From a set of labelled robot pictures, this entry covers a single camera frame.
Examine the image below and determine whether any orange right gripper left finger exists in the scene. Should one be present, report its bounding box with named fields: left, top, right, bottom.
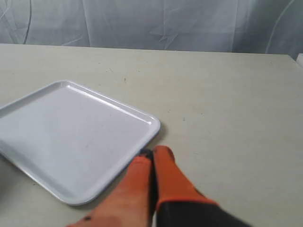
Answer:
left=70, top=155, right=153, bottom=227

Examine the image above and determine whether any grey fabric backdrop curtain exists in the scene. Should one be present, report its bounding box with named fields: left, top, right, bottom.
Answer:
left=0, top=0, right=303, bottom=58

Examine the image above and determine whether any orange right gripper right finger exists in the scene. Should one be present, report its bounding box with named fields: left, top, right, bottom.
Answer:
left=152, top=145, right=251, bottom=227

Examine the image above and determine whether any white rectangular plastic tray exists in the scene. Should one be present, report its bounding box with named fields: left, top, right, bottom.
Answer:
left=0, top=80, right=160, bottom=206

